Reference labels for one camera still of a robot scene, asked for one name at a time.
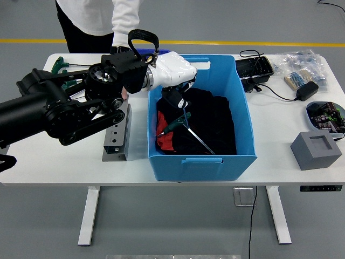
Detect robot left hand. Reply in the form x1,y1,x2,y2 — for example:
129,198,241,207
149,51,198,109

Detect small green T-handle wrench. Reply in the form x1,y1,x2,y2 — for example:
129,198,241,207
182,105,191,129

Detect large green T-handle wrench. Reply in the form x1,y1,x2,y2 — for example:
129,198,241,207
157,111,217,155

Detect grey metal tool stand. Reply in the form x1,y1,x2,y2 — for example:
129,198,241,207
101,94,133,162

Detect large blue plastic box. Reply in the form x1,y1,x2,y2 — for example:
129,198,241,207
147,54,257,182

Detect small blue plastic bin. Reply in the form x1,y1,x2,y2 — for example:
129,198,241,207
134,47,171,56

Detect red cloth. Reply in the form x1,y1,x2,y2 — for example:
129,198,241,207
157,110,176,152

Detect black cloth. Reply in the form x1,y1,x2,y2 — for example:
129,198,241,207
156,87,237,155

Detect black plug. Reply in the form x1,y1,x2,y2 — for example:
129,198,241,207
243,77,263,93

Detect black plastic tray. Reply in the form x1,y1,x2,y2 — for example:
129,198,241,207
236,56,275,81

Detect person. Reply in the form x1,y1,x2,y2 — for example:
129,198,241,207
55,0,143,101

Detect white table leg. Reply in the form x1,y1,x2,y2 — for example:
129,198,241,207
265,185,292,245
77,186,100,246

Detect resistor tape bundle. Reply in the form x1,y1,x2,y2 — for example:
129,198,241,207
284,69,315,90

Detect clear plastic parts bag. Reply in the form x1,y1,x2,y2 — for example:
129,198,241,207
273,49,328,92

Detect black power adapter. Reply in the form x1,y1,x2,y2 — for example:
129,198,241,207
295,80,320,102

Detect metal floor plate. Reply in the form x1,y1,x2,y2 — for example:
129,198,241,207
233,187,256,207

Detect light blue plate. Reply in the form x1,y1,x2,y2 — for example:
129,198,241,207
306,101,345,139

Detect circuit board parts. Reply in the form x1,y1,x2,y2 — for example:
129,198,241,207
308,101,345,133

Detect grey foam cube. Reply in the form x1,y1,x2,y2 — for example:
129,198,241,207
290,131,343,171

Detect black table control panel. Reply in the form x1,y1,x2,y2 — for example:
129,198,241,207
300,185,343,193

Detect thick-shaft green T-handle wrench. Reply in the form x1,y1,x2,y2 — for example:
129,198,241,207
61,69,78,92

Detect long thin green T-handle wrench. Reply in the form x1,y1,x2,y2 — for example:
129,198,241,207
50,56,95,75

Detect black power cable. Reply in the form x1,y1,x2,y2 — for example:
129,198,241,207
239,50,300,102

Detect thin black looped cable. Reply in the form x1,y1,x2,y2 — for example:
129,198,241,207
316,0,345,13

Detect black floor cable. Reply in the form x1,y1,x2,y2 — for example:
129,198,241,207
247,186,258,259

